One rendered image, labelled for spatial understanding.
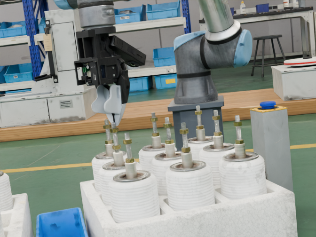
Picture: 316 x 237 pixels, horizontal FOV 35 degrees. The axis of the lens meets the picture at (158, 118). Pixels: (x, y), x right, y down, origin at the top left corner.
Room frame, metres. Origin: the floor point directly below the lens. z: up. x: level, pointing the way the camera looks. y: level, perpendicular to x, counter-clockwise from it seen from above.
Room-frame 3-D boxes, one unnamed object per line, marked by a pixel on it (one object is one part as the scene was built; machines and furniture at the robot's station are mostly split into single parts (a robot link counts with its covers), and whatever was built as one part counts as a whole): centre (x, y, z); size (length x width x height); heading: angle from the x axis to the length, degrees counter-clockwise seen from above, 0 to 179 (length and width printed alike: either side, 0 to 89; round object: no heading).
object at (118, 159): (1.08, 0.10, 0.26); 0.02 x 0.02 x 0.03
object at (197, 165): (1.00, -0.05, 0.25); 0.08 x 0.08 x 0.01
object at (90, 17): (1.08, 0.10, 0.57); 0.08 x 0.08 x 0.05
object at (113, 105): (1.07, 0.09, 0.39); 0.06 x 0.03 x 0.09; 141
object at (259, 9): (6.60, -1.50, 0.81); 0.24 x 0.16 x 0.11; 171
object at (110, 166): (1.08, 0.10, 0.25); 0.08 x 0.08 x 0.01
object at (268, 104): (1.26, -0.28, 0.32); 0.04 x 0.04 x 0.02
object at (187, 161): (1.00, -0.05, 0.26); 0.02 x 0.02 x 0.03
